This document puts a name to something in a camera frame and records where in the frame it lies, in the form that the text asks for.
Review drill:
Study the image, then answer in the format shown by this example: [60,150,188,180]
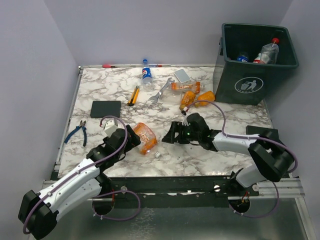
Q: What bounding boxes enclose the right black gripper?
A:
[161,121,201,144]

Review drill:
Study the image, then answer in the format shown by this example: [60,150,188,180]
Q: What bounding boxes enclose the crushed orange label bottle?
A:
[171,81,204,94]

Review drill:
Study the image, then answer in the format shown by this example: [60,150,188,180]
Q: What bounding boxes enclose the Pepsi bottle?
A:
[142,59,155,91]
[236,51,249,63]

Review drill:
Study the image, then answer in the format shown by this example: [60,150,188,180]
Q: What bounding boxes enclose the red marker pen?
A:
[102,64,118,69]

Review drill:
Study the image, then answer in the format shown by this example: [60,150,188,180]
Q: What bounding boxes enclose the black foam pad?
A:
[90,100,122,119]
[246,125,279,141]

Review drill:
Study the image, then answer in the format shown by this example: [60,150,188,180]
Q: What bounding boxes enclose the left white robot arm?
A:
[18,125,141,240]

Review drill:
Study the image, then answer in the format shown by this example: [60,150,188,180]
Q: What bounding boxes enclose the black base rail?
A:
[108,175,247,208]

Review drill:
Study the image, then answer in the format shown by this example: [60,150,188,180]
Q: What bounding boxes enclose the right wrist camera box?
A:
[182,115,189,126]

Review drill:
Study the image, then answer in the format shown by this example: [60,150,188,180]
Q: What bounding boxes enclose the yellow utility knife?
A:
[127,85,140,107]

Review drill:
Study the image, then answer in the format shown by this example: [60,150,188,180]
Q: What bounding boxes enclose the blue handled pliers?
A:
[63,119,88,147]

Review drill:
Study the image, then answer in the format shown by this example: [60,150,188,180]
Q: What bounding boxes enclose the white power bank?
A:
[174,69,191,83]

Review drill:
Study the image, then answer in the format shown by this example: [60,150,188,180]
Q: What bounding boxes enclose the plain orange juice bottle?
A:
[195,91,216,108]

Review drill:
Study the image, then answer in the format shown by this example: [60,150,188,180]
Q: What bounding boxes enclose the red label water bottle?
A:
[253,38,280,64]

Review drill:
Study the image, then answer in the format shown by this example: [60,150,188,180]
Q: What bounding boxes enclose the dark green plastic bin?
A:
[213,23,299,105]

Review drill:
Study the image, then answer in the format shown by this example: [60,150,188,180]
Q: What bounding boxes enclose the orange juice bottle patterned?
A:
[179,91,196,111]

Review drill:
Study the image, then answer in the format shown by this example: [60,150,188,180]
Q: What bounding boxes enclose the black foam pad left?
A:
[90,100,122,119]

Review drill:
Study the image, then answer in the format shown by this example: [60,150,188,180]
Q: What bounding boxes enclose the clear crushed bottle front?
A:
[259,43,279,64]

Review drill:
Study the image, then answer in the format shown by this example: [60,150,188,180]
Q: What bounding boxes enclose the large orange drink bottle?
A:
[133,122,158,155]

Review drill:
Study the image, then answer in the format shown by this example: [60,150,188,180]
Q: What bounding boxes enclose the black foam pad right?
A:
[246,125,279,141]

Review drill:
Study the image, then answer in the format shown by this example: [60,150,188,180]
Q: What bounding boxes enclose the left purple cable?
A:
[22,115,141,235]

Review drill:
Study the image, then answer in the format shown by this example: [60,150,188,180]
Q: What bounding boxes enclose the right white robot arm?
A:
[161,113,295,196]

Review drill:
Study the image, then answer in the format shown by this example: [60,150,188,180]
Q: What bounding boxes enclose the silver wrench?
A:
[148,77,175,105]

